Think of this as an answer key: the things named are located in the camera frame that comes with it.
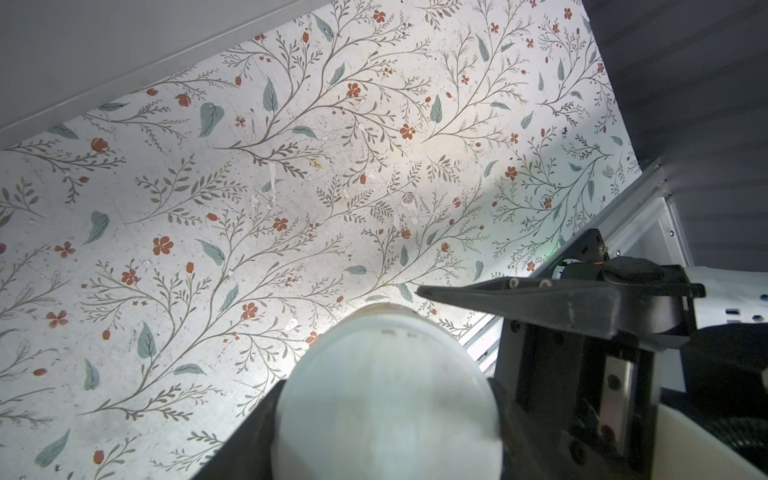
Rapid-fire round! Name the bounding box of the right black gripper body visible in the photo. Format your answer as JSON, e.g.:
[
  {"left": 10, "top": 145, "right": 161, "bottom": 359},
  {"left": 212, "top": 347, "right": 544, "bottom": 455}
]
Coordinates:
[{"left": 493, "top": 311, "right": 684, "bottom": 479}]

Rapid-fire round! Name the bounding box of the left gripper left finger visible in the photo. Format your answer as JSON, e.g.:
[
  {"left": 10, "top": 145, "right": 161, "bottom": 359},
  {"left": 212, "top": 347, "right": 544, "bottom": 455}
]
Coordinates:
[{"left": 193, "top": 380, "right": 286, "bottom": 480}]

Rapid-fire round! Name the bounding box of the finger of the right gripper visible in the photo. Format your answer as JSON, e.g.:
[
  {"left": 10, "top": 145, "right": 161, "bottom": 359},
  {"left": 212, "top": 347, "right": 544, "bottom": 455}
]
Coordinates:
[{"left": 416, "top": 277, "right": 705, "bottom": 339}]

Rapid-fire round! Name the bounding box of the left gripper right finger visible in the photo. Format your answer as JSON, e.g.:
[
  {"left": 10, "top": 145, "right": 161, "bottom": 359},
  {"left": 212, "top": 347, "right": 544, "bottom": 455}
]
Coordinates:
[{"left": 488, "top": 378, "right": 564, "bottom": 479}]

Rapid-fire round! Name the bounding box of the orange fruit can white lid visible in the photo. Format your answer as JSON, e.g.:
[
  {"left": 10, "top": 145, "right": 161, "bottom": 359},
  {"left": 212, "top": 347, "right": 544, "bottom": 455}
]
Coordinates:
[{"left": 271, "top": 303, "right": 503, "bottom": 479}]

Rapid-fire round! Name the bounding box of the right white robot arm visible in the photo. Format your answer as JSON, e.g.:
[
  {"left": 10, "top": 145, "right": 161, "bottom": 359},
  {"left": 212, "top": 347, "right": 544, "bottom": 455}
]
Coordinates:
[{"left": 418, "top": 257, "right": 767, "bottom": 479}]

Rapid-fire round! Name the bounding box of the floral patterned mat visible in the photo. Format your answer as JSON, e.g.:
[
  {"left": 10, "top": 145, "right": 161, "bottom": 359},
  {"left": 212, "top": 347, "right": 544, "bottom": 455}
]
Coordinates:
[{"left": 1, "top": 1, "right": 641, "bottom": 479}]

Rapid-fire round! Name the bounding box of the grey metal cabinet box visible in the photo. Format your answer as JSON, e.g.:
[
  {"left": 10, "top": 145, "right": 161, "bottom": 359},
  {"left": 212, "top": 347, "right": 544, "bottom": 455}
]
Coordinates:
[{"left": 1, "top": 1, "right": 323, "bottom": 148}]

